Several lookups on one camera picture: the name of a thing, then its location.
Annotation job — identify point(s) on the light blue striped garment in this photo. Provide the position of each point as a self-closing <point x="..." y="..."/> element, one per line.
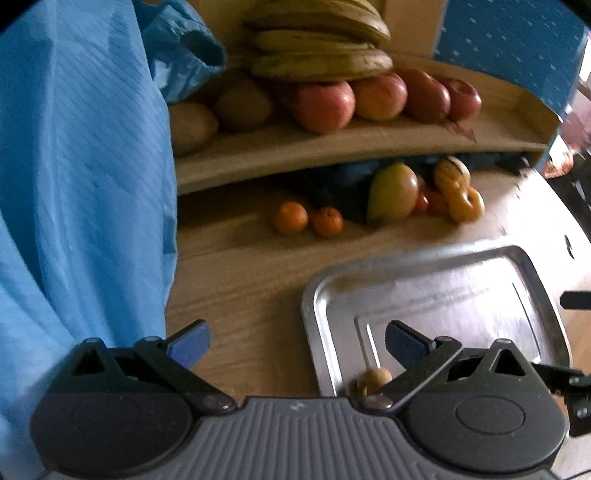
<point x="78" y="184"/>

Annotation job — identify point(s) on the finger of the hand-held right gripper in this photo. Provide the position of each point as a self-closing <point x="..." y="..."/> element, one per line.
<point x="579" y="392"/>
<point x="577" y="301"/>

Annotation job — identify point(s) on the red tomato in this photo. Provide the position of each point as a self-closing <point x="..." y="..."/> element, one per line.
<point x="420" y="203"/>
<point x="436" y="201"/>

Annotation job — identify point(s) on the orange mandarin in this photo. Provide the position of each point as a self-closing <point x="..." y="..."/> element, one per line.
<point x="328" y="222"/>
<point x="290" y="218"/>

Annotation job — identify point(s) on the wooden tray shelf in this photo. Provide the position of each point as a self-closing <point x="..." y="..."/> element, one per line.
<point x="286" y="152"/>

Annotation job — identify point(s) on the bunch of bananas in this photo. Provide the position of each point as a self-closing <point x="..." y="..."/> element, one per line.
<point x="318" y="46"/>

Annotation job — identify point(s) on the pale purple cloth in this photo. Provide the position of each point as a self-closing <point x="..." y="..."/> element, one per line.
<point x="577" y="131"/>

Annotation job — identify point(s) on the blue dotted cloth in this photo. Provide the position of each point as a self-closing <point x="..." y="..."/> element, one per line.
<point x="503" y="41"/>

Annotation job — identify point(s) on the metal tray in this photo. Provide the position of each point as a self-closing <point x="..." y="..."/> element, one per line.
<point x="438" y="286"/>

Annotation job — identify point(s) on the light blue crumpled cloth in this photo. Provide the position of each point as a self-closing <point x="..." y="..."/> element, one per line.
<point x="184" y="50"/>

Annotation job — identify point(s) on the small brown round fruit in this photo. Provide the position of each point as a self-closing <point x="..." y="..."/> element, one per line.
<point x="369" y="381"/>

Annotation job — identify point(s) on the dark blue padded jacket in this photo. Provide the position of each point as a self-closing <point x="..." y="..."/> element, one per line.
<point x="341" y="187"/>

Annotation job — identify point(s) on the green red mango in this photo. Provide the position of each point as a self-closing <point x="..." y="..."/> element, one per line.
<point x="392" y="194"/>

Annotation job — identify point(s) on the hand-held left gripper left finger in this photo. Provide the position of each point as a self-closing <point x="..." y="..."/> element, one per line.
<point x="188" y="347"/>

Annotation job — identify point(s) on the red apple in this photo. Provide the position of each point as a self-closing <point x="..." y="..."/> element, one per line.
<point x="463" y="98"/>
<point x="427" y="98"/>
<point x="379" y="97"/>
<point x="323" y="105"/>

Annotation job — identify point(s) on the brown kiwi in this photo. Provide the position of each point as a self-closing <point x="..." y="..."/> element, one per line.
<point x="191" y="128"/>
<point x="244" y="107"/>

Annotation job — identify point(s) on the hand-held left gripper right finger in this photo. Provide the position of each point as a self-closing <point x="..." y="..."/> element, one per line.
<point x="405" y="344"/>

